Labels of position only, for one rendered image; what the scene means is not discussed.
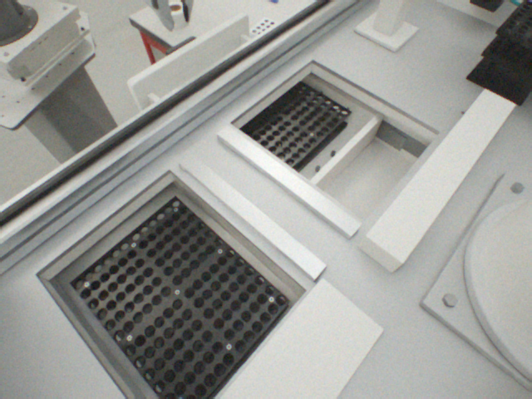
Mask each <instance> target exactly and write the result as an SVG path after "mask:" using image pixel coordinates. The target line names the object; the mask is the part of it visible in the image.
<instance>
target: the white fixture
mask: <svg viewBox="0 0 532 399"><path fill-rule="evenodd" d="M411 1H412V0H381V1H380V4H379V7H378V10H377V11H376V12H375V13H373V14H372V15H371V16H370V17H369V18H367V19H366V20H365V21H363V22H362V23H360V24H359V25H358V26H356V27H355V28H354V32H355V33H357V34H359V35H361V36H363V37H365V38H367V39H369V40H371V41H373V42H375V43H377V44H379V45H381V46H383V47H385V48H387V49H389V50H391V51H393V52H395V51H397V50H398V49H399V48H400V47H401V46H402V45H403V44H405V43H406V42H407V41H408V40H409V39H410V38H412V37H413V36H414V35H415V34H416V33H417V32H418V31H419V28H418V27H414V26H412V25H411V24H409V23H407V22H404V21H405V18H406V15H407V12H408V10H409V7H410V5H411Z"/></svg>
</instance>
